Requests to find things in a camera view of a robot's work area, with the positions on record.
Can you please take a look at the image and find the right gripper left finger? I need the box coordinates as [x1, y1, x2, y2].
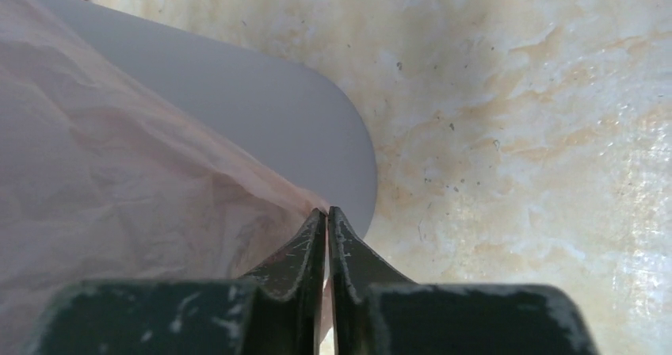
[24, 209, 326, 354]

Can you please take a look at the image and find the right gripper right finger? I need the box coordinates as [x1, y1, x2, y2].
[327, 207, 598, 354]

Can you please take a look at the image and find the grey plastic trash bin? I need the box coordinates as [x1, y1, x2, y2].
[37, 0, 377, 236]

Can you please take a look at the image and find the translucent pink trash bag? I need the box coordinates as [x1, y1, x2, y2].
[1, 0, 328, 354]

